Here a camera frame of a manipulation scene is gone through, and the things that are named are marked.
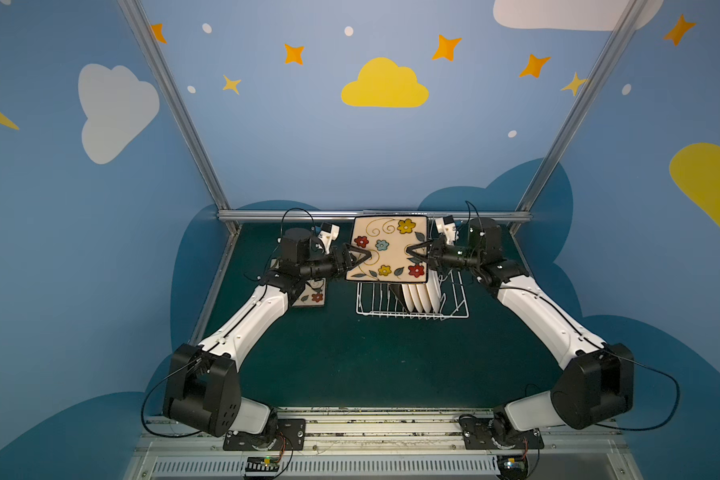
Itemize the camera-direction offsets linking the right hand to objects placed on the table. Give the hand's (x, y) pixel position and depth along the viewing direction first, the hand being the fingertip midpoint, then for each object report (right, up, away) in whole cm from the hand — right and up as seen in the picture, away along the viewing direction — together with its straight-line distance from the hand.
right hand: (409, 247), depth 75 cm
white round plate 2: (+3, -14, +11) cm, 18 cm away
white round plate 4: (+10, -12, +13) cm, 20 cm away
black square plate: (-1, -13, +11) cm, 17 cm away
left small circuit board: (-37, -54, -2) cm, 66 cm away
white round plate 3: (+6, -14, +11) cm, 19 cm away
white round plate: (+1, -14, +11) cm, 18 cm away
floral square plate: (-29, -15, +25) cm, 42 cm away
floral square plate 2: (-5, +3, +5) cm, 7 cm away
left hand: (-12, -2, +1) cm, 12 cm away
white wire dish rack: (-8, -16, +18) cm, 25 cm away
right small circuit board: (+25, -55, -2) cm, 60 cm away
